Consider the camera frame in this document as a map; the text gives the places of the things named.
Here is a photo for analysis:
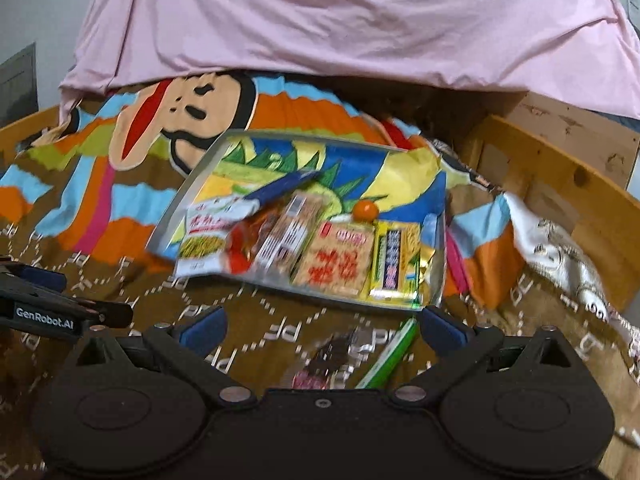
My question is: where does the yellow purple cracker pack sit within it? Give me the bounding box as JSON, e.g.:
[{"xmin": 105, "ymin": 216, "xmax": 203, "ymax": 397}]
[{"xmin": 369, "ymin": 220, "xmax": 421, "ymax": 304}]

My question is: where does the white green bean snack bag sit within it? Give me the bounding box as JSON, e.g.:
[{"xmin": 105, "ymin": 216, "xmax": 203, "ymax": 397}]
[{"xmin": 175, "ymin": 194, "xmax": 259, "ymax": 278}]

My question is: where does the gold foil snack pack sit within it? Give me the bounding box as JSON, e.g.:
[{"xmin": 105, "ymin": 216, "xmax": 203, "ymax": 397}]
[{"xmin": 418, "ymin": 244, "xmax": 436, "ymax": 306}]

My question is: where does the green sausage stick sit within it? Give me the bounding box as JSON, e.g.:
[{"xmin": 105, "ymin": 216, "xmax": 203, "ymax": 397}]
[{"xmin": 356, "ymin": 318, "xmax": 419, "ymax": 389}]

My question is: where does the blue white long box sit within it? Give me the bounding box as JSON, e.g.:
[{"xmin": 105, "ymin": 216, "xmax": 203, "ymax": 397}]
[{"xmin": 243, "ymin": 168, "xmax": 320, "ymax": 206}]

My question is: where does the pink bed sheet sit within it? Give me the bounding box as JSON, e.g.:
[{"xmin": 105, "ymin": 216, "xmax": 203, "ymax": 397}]
[{"xmin": 60, "ymin": 0, "xmax": 639, "ymax": 117}]

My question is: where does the clear dark meat snack pack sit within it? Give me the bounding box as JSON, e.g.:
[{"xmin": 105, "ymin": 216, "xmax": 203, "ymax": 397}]
[{"xmin": 290, "ymin": 327, "xmax": 375, "ymax": 390}]

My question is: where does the small orange tangerine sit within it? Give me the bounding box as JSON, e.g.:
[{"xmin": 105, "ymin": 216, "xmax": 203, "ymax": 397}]
[{"xmin": 352, "ymin": 200, "xmax": 380, "ymax": 223}]

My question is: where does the colourful cartoon monkey blanket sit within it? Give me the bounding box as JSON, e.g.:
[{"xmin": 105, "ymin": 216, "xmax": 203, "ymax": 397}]
[{"xmin": 1, "ymin": 70, "xmax": 639, "ymax": 479}]

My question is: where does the orange red snack bag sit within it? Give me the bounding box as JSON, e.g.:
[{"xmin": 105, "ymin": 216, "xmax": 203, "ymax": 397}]
[{"xmin": 227, "ymin": 207, "xmax": 280, "ymax": 274}]

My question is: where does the long clear bread snack pack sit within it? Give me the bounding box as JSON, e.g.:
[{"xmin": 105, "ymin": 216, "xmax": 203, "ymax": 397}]
[{"xmin": 252, "ymin": 191, "xmax": 328, "ymax": 276}]

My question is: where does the metal tray with dinosaur print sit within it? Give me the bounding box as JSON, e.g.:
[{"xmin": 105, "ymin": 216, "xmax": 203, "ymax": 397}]
[{"xmin": 148, "ymin": 130, "xmax": 446, "ymax": 311}]

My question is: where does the brown red crispy snack pack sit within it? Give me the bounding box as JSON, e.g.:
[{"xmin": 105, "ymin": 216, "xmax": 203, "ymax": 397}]
[{"xmin": 292, "ymin": 221, "xmax": 374, "ymax": 297}]

